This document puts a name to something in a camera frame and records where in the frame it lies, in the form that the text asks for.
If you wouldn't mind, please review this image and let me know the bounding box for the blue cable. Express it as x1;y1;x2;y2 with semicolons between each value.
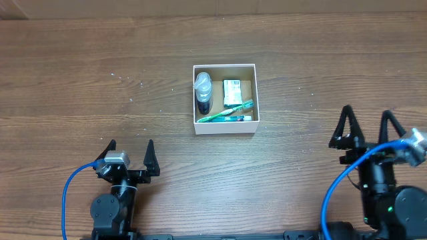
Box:
320;139;413;240
61;159;106;240

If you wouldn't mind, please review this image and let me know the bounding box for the teal toothpaste tube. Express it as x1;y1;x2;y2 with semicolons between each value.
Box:
208;115;252;123

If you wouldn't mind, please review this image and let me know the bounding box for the dark soap pump bottle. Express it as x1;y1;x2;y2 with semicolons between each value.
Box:
193;72;212;115

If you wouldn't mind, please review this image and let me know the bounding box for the green soap bar package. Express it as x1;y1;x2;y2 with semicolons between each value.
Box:
223;79;243;108

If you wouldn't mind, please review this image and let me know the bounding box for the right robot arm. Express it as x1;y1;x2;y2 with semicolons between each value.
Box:
318;105;426;239

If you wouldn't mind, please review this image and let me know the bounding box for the green white toothbrush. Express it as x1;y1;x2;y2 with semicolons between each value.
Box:
197;99;254;123

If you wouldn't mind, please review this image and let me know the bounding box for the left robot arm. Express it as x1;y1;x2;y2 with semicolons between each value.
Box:
90;140;160;239

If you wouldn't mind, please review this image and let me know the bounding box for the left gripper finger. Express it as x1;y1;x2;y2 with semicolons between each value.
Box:
95;139;116;161
143;139;161;177

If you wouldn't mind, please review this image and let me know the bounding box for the pink cardboard box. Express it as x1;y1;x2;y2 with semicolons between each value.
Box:
193;63;260;135

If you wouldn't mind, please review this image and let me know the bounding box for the left blue cable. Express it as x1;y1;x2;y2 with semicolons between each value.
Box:
61;159;106;240

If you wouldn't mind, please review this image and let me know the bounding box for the right blue cable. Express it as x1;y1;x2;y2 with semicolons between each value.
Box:
320;139;413;240

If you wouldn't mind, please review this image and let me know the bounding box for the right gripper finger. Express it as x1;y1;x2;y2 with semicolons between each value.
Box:
378;110;406;144
328;105;365;149

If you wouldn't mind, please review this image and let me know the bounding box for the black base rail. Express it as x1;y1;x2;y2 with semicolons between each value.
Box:
137;230;324;240

